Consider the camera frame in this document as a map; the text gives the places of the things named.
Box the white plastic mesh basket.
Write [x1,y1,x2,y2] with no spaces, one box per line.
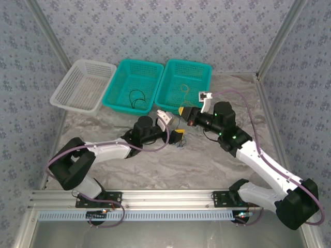
[49,58,117,116]

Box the white slotted cable duct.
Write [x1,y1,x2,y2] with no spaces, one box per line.
[38,210,240,222]

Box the teal plastic mesh basket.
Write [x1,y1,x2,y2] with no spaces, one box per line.
[102,58,165,117]
[154,58,213,116]

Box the small circuit board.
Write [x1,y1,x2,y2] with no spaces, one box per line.
[86,210,108,223]
[233,210,253,224]

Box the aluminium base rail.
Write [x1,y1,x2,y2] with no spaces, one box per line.
[28,190,282,209]

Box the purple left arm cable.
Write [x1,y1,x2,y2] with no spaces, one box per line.
[45,128,171,229]

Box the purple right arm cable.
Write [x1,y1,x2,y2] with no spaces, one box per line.
[210,89,325,227]

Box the aluminium frame post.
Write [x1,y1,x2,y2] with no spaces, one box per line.
[25,0,72,68]
[257,0,308,77]

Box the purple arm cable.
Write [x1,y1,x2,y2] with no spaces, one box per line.
[45,128,171,229]
[210,89,325,227]

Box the thin black cable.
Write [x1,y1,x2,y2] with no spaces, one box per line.
[128,89,147,110]

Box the aluminium side rail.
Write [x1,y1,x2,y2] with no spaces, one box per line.
[254,73,292,174]
[51,113,68,143]

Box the thin yellow cable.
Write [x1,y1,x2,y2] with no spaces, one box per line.
[179,83,200,111]

